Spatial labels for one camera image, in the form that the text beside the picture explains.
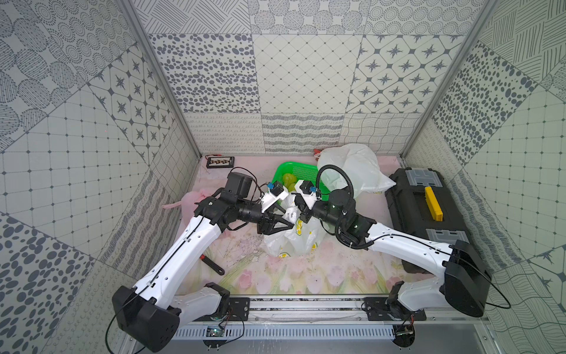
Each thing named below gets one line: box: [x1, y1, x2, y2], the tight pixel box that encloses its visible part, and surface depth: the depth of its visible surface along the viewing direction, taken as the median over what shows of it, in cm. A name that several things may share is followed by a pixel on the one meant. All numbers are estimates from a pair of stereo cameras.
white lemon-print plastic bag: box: [261, 192, 328, 258], surface depth 75 cm
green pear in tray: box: [283, 173, 298, 192], surface depth 106 cm
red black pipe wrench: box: [199, 254, 225, 276], surface depth 86 cm
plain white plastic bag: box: [316, 143, 397, 199], surface depth 97 cm
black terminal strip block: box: [206, 155, 236, 169], surface depth 120 cm
